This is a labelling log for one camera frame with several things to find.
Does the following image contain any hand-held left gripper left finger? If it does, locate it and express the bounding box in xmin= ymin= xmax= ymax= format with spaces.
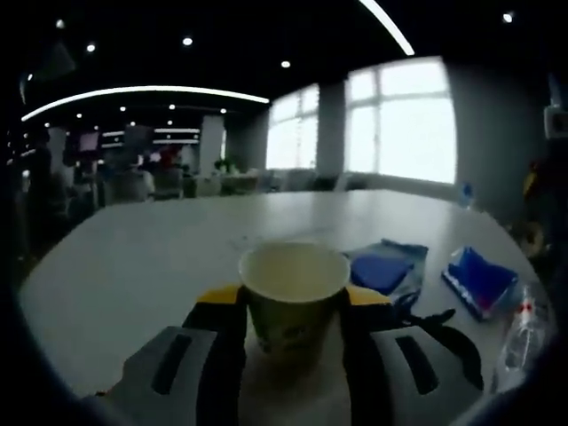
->
xmin=106 ymin=283 xmax=248 ymax=426

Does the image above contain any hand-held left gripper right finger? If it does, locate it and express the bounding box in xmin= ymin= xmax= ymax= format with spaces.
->
xmin=341 ymin=286 xmax=484 ymax=426

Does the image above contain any clear pouch with blue pad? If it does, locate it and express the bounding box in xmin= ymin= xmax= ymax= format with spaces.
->
xmin=343 ymin=238 xmax=430 ymax=307

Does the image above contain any blue plastic packet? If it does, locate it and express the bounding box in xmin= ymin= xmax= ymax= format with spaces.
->
xmin=440 ymin=246 xmax=520 ymax=321

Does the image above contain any clear plastic bottle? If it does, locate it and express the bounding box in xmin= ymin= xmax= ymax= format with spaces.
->
xmin=490 ymin=281 xmax=554 ymax=394

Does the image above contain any white paper cup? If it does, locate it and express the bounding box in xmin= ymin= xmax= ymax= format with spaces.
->
xmin=238 ymin=239 xmax=351 ymax=369

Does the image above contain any white table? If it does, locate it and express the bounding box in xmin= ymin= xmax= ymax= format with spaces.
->
xmin=17 ymin=188 xmax=556 ymax=426

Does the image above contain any green potted plant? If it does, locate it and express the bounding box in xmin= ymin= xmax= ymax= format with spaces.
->
xmin=212 ymin=154 xmax=241 ymax=177

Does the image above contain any curved ceiling light strip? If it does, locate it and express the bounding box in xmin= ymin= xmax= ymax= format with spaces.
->
xmin=20 ymin=85 xmax=271 ymax=122

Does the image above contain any straight ceiling light strip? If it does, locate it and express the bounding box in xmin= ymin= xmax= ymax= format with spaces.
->
xmin=359 ymin=0 xmax=416 ymax=57

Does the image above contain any grey wall screen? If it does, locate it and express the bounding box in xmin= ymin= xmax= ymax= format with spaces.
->
xmin=126 ymin=125 xmax=154 ymax=150

